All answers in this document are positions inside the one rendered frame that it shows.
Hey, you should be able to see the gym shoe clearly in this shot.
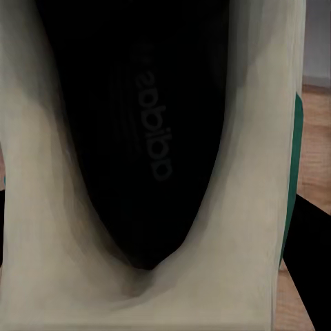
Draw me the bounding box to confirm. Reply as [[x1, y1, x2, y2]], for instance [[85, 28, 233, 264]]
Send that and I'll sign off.
[[0, 0, 306, 331]]

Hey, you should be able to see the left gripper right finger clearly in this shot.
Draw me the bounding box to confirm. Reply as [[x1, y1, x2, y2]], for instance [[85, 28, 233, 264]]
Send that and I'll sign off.
[[282, 194, 331, 331]]

